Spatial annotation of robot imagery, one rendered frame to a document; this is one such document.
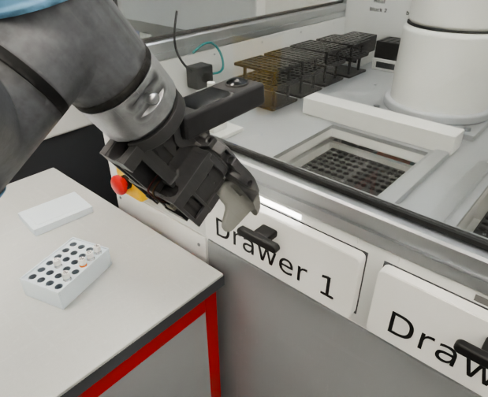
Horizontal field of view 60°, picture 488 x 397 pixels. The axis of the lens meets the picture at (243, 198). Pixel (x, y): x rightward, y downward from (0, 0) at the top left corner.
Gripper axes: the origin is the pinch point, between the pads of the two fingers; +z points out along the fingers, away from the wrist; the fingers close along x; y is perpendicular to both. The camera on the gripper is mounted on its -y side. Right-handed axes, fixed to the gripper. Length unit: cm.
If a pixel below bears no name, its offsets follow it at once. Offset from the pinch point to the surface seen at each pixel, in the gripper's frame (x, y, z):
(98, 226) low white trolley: -40.9, 13.1, 18.7
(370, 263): 14.4, -2.3, 11.7
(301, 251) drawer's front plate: 4.8, 0.2, 12.4
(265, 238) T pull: 0.4, 1.5, 9.2
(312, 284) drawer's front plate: 7.1, 3.1, 16.4
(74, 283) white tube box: -25.7, 22.7, 8.8
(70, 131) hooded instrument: -81, -4, 25
